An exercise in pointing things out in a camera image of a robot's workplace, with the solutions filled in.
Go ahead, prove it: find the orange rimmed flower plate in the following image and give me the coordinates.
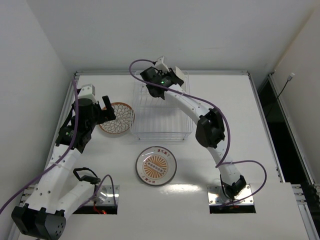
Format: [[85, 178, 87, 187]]
[[174, 66, 186, 86]]

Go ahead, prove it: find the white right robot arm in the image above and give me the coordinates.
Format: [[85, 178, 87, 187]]
[[140, 66, 247, 200]]

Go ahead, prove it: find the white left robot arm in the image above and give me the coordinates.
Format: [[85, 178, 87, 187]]
[[11, 95, 116, 240]]

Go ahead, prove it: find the green rimmed sunburst plate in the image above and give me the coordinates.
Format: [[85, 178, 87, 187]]
[[135, 146, 178, 187]]

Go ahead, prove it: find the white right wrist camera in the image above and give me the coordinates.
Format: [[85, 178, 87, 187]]
[[153, 56, 169, 73]]

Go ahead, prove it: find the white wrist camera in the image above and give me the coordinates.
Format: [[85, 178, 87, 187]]
[[77, 84, 96, 102], [153, 56, 169, 73]]

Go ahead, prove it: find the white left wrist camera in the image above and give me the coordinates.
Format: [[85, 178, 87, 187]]
[[77, 84, 96, 102]]

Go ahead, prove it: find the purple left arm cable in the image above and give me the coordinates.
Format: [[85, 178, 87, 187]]
[[0, 79, 118, 213]]

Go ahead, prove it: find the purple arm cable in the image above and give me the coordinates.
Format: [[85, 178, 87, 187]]
[[129, 58, 268, 210], [0, 79, 118, 213]]

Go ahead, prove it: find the white wire dish rack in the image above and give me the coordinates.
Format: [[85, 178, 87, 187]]
[[130, 79, 194, 142]]

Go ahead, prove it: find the aluminium table frame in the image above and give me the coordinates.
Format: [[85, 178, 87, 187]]
[[7, 69, 320, 240]]

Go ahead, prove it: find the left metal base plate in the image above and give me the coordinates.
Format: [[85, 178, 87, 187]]
[[19, 185, 120, 207]]

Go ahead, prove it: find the metal base plate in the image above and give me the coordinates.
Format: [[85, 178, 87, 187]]
[[206, 184, 256, 207], [19, 185, 120, 207]]

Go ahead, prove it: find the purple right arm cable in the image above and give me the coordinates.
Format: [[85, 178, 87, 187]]
[[129, 58, 268, 210]]

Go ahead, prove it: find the black wall cable white plug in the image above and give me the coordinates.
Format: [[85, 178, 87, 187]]
[[265, 72, 295, 118]]

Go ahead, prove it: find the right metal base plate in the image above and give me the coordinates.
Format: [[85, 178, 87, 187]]
[[206, 184, 256, 207]]

